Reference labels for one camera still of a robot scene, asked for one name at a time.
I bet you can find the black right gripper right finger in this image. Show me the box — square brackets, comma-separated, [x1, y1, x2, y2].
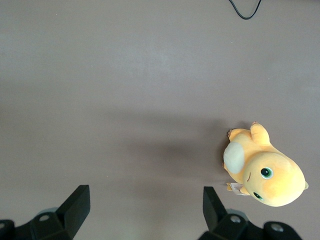
[197, 186, 304, 240]

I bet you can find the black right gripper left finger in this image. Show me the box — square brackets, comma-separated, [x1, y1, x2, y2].
[0, 184, 91, 240]

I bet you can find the yellow plush toy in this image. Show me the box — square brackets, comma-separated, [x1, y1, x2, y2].
[222, 121, 310, 208]

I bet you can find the black looped cable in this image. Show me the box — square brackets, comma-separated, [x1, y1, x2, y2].
[228, 0, 263, 20]

